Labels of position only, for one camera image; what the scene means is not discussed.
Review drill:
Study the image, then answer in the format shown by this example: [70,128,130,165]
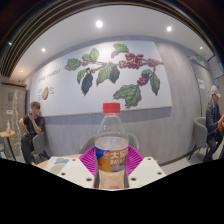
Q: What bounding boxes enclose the small round wooden side table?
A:
[0,130,17,161]

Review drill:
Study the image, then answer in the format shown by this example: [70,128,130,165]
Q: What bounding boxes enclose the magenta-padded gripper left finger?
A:
[57,146,100,190]

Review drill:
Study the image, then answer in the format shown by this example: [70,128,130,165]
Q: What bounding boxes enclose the white and grey paper booklet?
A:
[43,156,72,174]

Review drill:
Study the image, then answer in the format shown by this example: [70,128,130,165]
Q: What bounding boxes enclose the clear red-capped drink bottle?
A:
[94,102,130,190]

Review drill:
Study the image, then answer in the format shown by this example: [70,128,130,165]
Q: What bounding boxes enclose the white paper wall notice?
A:
[197,78,206,90]

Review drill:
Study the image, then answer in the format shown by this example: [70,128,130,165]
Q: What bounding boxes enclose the framed wall poster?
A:
[208,54,224,80]

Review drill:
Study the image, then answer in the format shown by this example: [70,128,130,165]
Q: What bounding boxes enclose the round recessed ceiling lights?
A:
[8,19,173,73]

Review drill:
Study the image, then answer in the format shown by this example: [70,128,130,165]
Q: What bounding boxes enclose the coffee plant wall mural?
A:
[29,40,173,118]

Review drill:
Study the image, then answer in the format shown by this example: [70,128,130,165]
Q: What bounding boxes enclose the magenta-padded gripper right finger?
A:
[125,145,167,190]

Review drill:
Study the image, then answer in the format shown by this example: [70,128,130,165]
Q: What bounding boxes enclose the person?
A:
[204,85,224,163]
[18,101,47,165]

